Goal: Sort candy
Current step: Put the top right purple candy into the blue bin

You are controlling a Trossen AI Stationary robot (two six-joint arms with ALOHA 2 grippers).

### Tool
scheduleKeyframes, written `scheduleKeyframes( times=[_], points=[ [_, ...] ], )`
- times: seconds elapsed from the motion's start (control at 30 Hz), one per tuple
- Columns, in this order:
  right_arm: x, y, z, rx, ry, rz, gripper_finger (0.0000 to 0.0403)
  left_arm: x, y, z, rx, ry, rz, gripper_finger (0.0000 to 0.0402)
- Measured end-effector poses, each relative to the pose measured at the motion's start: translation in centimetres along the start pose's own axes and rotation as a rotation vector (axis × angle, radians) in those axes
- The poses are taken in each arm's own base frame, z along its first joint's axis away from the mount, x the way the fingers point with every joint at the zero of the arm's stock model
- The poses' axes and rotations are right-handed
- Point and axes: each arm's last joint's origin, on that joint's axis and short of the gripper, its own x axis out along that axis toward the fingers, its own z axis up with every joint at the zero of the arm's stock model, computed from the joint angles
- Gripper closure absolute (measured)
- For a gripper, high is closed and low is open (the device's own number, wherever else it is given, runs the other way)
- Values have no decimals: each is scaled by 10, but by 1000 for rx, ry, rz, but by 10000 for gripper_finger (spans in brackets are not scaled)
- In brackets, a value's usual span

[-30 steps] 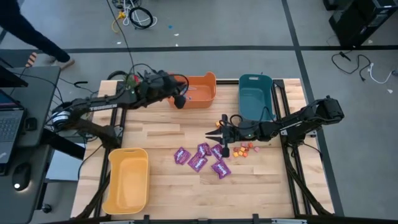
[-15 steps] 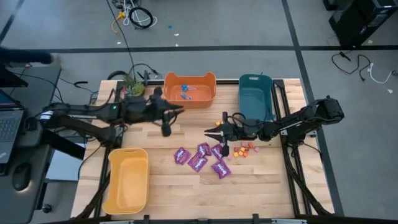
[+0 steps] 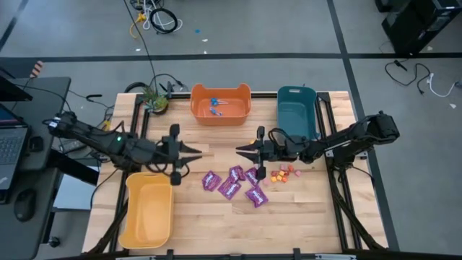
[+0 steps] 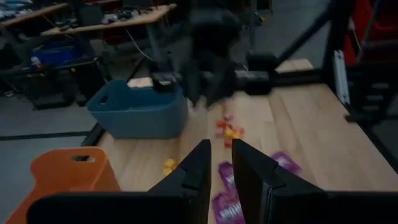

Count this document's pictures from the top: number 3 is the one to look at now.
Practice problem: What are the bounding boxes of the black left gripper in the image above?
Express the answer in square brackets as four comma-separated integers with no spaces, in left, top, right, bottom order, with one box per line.
[157,124,204,186]

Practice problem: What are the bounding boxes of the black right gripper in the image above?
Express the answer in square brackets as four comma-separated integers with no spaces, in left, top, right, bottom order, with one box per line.
[236,126,289,181]

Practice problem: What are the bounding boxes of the orange plastic bin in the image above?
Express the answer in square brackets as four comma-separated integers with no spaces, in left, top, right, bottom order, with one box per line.
[189,83,253,127]

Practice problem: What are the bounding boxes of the teal plastic bin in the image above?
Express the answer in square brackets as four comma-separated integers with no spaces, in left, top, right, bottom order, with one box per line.
[276,85,319,140]

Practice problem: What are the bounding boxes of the potted succulent plant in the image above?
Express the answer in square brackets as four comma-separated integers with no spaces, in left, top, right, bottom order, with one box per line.
[142,86,170,116]

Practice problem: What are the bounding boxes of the yellow plastic bin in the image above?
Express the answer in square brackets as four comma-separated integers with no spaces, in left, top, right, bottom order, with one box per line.
[118,171,175,250]

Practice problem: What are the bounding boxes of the white board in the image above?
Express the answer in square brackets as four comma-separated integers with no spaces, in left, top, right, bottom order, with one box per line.
[53,165,101,211]

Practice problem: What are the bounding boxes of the black power adapter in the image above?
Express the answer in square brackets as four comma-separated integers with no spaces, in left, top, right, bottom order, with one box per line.
[28,135,45,152]

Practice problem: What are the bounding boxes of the black computer mouse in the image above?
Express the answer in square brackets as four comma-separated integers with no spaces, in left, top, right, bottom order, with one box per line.
[14,188,38,222]

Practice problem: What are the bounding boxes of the orange black striped object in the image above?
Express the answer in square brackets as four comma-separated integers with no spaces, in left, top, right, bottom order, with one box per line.
[29,60,45,79]

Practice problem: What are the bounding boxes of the black laptop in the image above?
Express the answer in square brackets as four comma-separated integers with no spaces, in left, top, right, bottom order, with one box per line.
[0,103,30,191]

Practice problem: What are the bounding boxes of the black desk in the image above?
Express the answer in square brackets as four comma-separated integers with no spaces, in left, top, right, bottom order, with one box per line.
[0,76,72,260]

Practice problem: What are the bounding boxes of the black equipment cabinet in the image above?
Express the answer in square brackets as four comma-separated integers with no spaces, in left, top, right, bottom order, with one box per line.
[374,0,462,56]

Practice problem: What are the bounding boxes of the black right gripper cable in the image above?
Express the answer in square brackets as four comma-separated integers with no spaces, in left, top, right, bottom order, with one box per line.
[268,127,290,146]

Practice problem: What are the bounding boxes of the black cables with plugs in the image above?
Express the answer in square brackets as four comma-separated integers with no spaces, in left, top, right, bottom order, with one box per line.
[148,73,189,93]

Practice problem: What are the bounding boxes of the long black cable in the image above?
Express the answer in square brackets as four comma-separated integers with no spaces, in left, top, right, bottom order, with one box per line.
[122,0,160,93]

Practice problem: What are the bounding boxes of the coiled black cable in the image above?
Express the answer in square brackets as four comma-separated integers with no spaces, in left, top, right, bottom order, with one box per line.
[148,7,180,35]

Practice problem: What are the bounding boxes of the yellow cable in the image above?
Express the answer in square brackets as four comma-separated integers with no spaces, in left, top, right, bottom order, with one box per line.
[128,12,147,40]

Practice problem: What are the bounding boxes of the black cable with plug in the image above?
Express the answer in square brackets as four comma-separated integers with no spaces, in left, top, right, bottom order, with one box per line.
[384,58,433,96]

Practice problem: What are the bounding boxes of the white cable with plug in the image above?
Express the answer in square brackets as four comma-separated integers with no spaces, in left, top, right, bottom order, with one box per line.
[425,71,460,98]

